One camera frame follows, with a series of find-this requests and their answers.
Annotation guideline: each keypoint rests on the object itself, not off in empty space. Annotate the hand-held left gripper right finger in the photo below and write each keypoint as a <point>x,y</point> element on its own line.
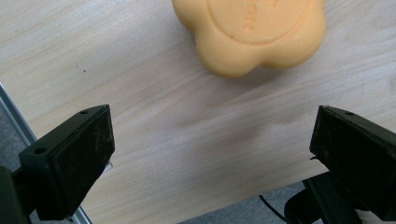
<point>358,155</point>

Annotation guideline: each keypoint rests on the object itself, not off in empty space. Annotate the orange flower-shaped soap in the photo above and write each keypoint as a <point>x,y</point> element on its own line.
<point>249,40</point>

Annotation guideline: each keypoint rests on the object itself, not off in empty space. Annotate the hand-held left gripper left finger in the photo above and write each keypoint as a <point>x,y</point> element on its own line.
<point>71,161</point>

